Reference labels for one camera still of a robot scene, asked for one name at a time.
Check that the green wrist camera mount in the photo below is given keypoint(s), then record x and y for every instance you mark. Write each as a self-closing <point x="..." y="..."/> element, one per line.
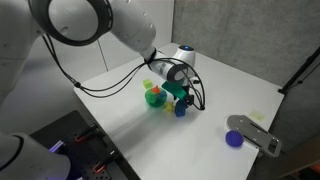
<point x="174" y="89"/>

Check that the dark blue toy block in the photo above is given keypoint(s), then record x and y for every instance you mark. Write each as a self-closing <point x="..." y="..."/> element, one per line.
<point x="181" y="104"/>

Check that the lime green toy cube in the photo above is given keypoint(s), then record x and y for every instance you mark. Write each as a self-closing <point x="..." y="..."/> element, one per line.
<point x="147" y="83"/>

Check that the black stand pole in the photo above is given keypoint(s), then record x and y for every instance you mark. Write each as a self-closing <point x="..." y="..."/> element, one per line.
<point x="300" y="71"/>

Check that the orange black clamp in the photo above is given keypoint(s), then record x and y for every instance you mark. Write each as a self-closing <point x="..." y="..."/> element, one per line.
<point x="105" y="162"/>
<point x="85" y="132"/>

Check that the grey metal plate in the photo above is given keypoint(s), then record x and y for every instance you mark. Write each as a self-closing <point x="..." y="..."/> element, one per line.
<point x="258" y="133"/>

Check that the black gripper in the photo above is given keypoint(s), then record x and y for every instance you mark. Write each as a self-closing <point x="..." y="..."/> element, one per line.
<point x="189" y="99"/>

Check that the green plastic bowl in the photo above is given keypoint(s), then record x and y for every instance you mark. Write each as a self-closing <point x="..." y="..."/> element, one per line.
<point x="155" y="100"/>

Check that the light blue toy block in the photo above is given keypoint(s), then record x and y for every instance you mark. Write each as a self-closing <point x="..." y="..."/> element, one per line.
<point x="162" y="96"/>

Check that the blue purple ball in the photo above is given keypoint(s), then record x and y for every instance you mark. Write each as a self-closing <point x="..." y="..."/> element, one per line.
<point x="234" y="138"/>

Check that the orange toy block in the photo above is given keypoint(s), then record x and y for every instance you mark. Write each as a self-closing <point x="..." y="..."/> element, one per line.
<point x="155" y="89"/>

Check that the yellow star toy block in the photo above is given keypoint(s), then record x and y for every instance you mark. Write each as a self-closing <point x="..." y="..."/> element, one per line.
<point x="169" y="107"/>

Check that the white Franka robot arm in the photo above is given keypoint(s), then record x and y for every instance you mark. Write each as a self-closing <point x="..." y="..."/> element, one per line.
<point x="133" y="23"/>

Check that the yellow sticky note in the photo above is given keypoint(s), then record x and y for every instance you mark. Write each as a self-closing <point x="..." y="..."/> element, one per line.
<point x="256" y="115"/>

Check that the black perforated base board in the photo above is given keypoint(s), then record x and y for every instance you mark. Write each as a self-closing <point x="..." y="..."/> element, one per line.
<point x="83" y="146"/>

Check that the dark green toy block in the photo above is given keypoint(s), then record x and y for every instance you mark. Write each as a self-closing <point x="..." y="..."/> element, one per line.
<point x="151" y="96"/>

